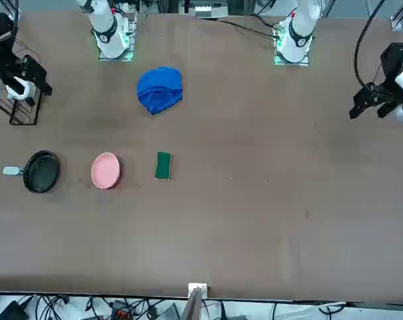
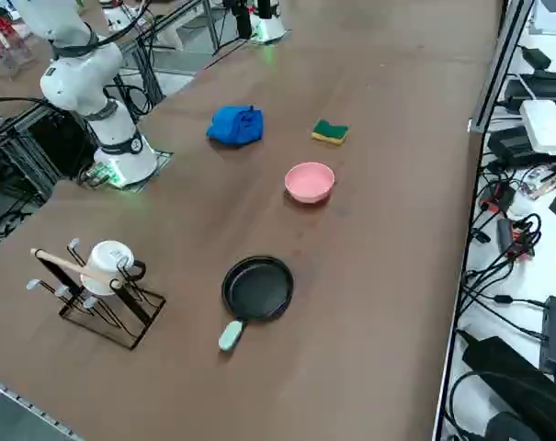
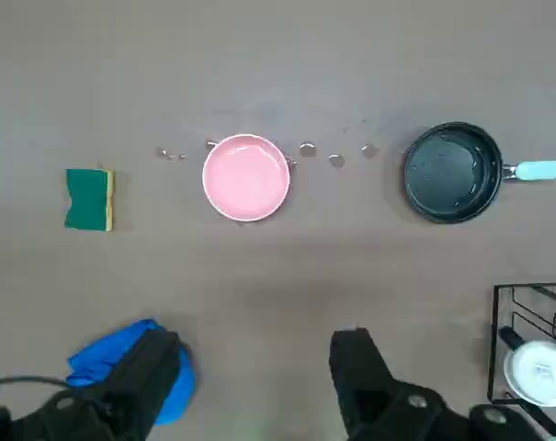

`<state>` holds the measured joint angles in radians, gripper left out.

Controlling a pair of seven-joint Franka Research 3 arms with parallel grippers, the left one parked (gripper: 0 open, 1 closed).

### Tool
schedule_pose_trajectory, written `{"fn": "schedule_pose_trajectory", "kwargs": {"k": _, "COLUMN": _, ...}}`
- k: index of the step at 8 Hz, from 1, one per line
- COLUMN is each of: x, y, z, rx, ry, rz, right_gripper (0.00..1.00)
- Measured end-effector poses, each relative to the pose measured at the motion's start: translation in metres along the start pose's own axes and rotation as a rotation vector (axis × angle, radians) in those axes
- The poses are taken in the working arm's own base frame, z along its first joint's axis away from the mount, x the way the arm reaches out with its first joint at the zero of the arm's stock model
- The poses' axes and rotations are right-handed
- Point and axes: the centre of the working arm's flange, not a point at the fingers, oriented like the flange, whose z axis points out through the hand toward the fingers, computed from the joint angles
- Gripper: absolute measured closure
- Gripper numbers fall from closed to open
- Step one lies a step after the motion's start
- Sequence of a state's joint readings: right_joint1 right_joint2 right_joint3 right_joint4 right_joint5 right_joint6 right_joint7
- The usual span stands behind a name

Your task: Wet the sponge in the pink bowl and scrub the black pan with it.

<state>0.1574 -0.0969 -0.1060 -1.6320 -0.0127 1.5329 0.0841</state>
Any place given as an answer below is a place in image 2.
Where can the green and yellow sponge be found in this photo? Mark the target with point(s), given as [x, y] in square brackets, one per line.
[330, 131]

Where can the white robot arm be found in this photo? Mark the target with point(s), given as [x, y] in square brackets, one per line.
[274, 30]
[80, 78]

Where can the pink bowl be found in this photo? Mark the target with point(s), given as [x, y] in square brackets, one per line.
[309, 184]

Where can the blue cloth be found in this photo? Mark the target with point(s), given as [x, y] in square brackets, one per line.
[234, 124]

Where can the clear acrylic shelf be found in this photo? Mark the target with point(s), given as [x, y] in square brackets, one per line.
[6, 50]

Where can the white mug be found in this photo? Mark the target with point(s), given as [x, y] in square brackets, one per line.
[107, 255]

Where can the small black power adapter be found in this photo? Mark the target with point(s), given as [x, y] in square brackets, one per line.
[537, 57]

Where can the long black device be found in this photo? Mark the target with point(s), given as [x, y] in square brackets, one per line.
[546, 82]

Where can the orange and black connector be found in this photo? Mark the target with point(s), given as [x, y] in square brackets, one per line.
[521, 243]
[493, 202]

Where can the white router box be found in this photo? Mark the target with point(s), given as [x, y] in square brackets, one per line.
[546, 126]

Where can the printed packet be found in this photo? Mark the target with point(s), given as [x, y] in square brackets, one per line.
[546, 179]

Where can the black metal frame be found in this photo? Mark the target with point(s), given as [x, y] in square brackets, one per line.
[52, 142]

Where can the aluminium profile post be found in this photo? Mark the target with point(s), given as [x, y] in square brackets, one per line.
[498, 69]

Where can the aluminium rail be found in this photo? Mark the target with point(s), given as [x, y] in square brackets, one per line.
[25, 404]

